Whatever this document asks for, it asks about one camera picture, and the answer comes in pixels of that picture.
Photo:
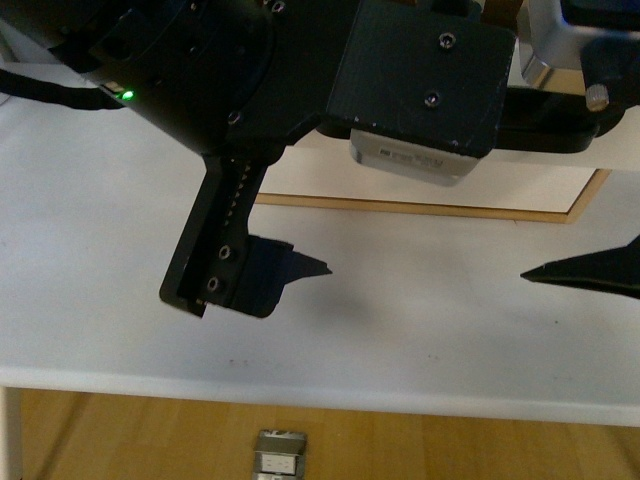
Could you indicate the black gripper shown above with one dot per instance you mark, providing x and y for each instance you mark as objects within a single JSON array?
[{"x": 234, "y": 81}]

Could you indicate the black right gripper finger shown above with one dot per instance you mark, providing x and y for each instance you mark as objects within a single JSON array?
[{"x": 613, "y": 271}]

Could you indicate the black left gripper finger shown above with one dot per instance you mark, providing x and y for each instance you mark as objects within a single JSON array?
[{"x": 269, "y": 266}]

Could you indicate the wooden drawer cabinet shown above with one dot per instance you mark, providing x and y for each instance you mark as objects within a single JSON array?
[{"x": 580, "y": 204}]

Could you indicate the white lower drawer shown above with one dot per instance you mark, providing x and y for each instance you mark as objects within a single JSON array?
[{"x": 322, "y": 167}]

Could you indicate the silver floor socket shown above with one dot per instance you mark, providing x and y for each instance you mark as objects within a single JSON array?
[{"x": 280, "y": 454}]

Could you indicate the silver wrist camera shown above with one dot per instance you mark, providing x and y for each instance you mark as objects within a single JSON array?
[{"x": 410, "y": 160}]

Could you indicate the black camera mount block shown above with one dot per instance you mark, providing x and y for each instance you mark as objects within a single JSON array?
[{"x": 426, "y": 78}]

